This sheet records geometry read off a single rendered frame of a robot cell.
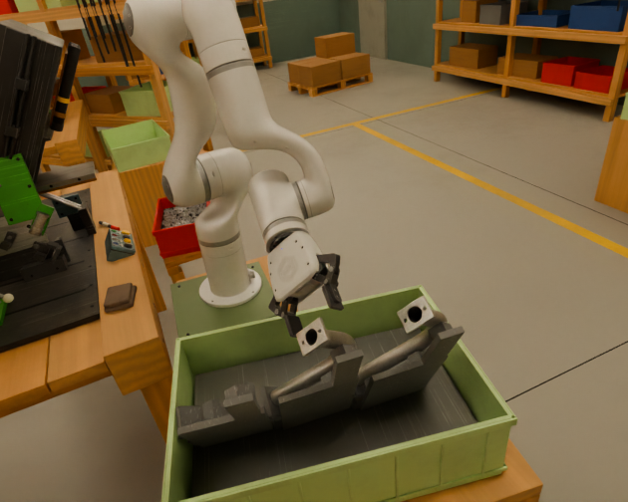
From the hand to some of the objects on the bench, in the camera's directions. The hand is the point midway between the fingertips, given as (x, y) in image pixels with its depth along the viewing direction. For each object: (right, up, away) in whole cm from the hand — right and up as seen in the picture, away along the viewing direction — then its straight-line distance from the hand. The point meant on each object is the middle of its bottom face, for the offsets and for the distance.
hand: (315, 318), depth 73 cm
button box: (-69, +9, +87) cm, 112 cm away
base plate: (-104, +9, +92) cm, 139 cm away
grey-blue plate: (-94, +20, +103) cm, 141 cm away
